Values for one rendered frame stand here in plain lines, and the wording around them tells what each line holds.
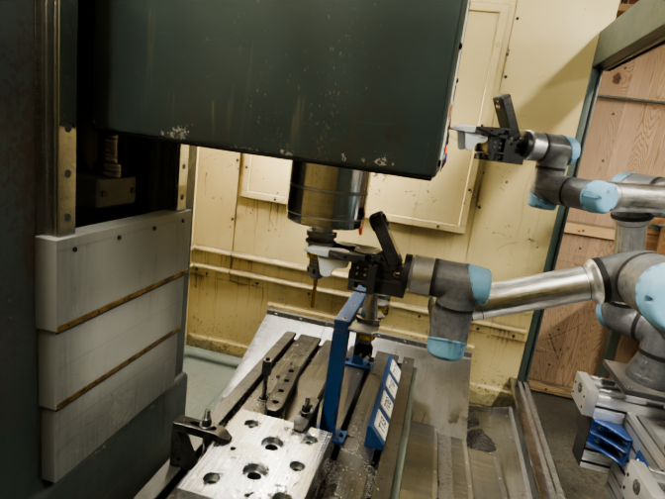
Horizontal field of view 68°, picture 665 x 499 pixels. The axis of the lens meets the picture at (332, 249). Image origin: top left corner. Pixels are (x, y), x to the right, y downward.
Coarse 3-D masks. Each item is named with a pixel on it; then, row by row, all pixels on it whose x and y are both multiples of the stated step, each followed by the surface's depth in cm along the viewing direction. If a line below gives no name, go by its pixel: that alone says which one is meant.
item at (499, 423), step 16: (480, 416) 196; (496, 416) 195; (512, 416) 193; (496, 432) 184; (512, 432) 183; (512, 448) 173; (512, 464) 164; (512, 480) 157; (512, 496) 150; (528, 496) 148
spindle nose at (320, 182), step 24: (312, 168) 90; (336, 168) 89; (288, 192) 96; (312, 192) 91; (336, 192) 90; (360, 192) 93; (288, 216) 96; (312, 216) 91; (336, 216) 91; (360, 216) 95
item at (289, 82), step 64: (128, 0) 87; (192, 0) 84; (256, 0) 82; (320, 0) 79; (384, 0) 77; (448, 0) 75; (128, 64) 89; (192, 64) 86; (256, 64) 84; (320, 64) 81; (384, 64) 79; (448, 64) 77; (128, 128) 92; (192, 128) 89; (256, 128) 86; (320, 128) 83; (384, 128) 81
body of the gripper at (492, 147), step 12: (528, 132) 123; (480, 144) 124; (492, 144) 120; (504, 144) 120; (516, 144) 123; (528, 144) 121; (480, 156) 123; (492, 156) 119; (504, 156) 120; (516, 156) 123
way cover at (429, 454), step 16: (416, 432) 165; (432, 432) 167; (416, 448) 154; (432, 448) 155; (448, 448) 160; (464, 448) 162; (416, 464) 143; (432, 464) 145; (448, 464) 150; (464, 464) 151; (480, 464) 156; (496, 464) 157; (416, 480) 135; (432, 480) 136; (448, 480) 140; (464, 480) 142; (480, 480) 146; (496, 480) 148; (400, 496) 127; (416, 496) 128; (432, 496) 129; (448, 496) 132; (464, 496) 134; (480, 496) 138; (496, 496) 139
